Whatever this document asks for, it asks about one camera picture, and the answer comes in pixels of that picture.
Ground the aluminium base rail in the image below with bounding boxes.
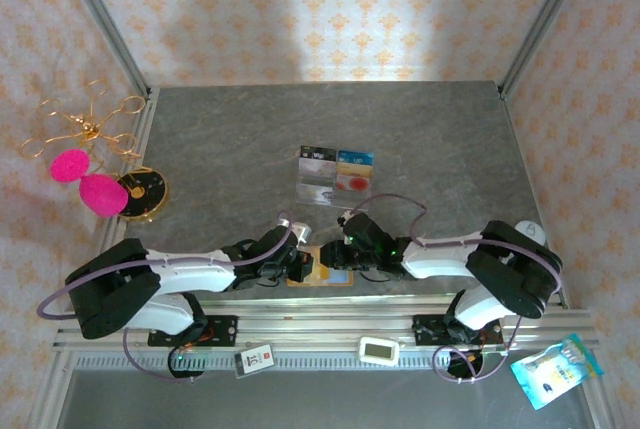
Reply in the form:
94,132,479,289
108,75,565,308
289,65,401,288
52,293,601,353

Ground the black VIP card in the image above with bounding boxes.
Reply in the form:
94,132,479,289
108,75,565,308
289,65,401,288
299,145,336,161

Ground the blue VIP card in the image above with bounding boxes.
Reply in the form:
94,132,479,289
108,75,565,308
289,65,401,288
337,148,375,164

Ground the grey metal shelf panel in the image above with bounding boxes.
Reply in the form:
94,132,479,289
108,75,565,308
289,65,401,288
54,367,601,429

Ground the pink round sponge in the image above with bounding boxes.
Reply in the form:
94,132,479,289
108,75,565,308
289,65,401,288
49,148,93,185

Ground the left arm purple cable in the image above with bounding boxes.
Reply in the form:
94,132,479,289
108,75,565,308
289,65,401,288
38,211,301,384

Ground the aluminium frame post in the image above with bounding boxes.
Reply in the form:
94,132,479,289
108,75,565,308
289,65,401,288
52,0,151,98
498,0,594,98

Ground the clear acrylic card stand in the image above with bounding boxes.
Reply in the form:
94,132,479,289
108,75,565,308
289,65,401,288
298,145,375,206

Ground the patterned backdrop cloth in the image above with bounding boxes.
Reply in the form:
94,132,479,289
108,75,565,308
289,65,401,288
0,0,640,429

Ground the black round cable grommet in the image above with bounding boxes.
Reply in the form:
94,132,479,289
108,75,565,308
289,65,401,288
167,347,207,381
446,350,485,383

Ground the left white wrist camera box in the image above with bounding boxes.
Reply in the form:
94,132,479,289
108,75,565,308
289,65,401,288
277,216,311,245

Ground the white number label card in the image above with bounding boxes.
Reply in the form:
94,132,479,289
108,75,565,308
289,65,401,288
234,343,275,379

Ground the grey white card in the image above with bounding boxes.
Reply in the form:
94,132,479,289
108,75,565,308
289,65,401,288
298,183,334,203

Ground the gold wire ornament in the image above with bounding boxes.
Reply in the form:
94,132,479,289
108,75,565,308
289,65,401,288
18,78,149,170

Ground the white digital timer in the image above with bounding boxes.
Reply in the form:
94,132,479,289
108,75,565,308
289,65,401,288
357,336,401,364

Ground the orange leather card holder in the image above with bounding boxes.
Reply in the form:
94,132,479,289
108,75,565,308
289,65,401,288
286,244,356,288

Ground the aluminium table side rail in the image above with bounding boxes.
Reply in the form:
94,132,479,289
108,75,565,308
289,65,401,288
497,86,571,308
79,87,161,310

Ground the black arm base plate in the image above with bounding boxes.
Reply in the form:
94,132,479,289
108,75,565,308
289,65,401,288
148,315,240,349
412,313,505,351

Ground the white pink card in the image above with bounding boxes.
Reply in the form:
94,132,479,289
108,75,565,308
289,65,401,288
298,158,335,175

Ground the black gold round plate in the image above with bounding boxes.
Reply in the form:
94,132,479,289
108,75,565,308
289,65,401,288
117,166,170,224

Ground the blue toothbrush package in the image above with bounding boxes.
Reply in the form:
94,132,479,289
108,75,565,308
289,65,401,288
509,332,605,411

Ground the pink oval sponge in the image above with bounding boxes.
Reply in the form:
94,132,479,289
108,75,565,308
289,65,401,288
78,173,130,219

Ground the red flower card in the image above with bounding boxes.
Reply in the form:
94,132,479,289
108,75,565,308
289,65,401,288
335,173,372,193

